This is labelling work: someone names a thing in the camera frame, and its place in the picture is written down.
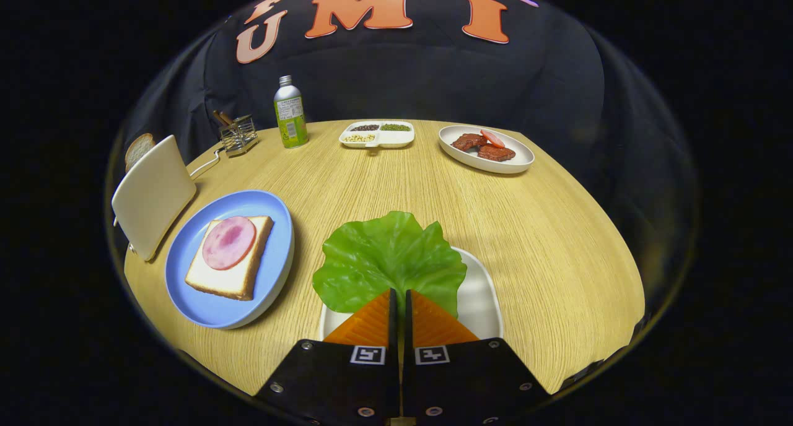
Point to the green metal bottle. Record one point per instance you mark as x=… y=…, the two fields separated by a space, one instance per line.
x=290 y=119

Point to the black backdrop cloth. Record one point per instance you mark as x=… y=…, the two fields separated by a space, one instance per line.
x=403 y=73

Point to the brown meat piece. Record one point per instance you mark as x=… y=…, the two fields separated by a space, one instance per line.
x=468 y=142
x=495 y=153

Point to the red tomato slice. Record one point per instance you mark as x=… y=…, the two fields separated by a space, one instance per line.
x=492 y=138

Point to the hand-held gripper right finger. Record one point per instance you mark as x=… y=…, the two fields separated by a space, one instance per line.
x=409 y=376

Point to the white bread slice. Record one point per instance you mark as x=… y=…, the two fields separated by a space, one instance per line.
x=229 y=280

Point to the green lettuce leaf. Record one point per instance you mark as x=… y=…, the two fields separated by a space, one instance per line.
x=384 y=259

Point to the brown wooden utensil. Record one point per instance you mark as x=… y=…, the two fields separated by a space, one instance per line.
x=222 y=117

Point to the blue round plate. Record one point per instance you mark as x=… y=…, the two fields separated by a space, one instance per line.
x=266 y=203

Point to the pile of green beans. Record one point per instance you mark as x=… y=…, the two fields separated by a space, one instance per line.
x=395 y=127

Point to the white oval plate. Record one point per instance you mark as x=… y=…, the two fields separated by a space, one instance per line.
x=520 y=156

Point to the white square plate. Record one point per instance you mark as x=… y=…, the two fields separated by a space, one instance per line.
x=480 y=302

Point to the pink ham slice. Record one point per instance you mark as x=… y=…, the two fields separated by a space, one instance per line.
x=228 y=243

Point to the white toaster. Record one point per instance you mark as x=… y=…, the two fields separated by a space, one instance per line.
x=155 y=197

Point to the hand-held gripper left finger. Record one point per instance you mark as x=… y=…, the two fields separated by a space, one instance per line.
x=393 y=376

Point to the toasted bread slice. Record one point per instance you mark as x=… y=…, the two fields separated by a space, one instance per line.
x=139 y=148

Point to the pile of pale soybeans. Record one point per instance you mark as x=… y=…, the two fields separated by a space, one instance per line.
x=359 y=138

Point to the pile of dark beans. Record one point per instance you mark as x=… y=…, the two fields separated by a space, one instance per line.
x=364 y=128

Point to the white divided dish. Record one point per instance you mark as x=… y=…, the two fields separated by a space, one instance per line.
x=396 y=138

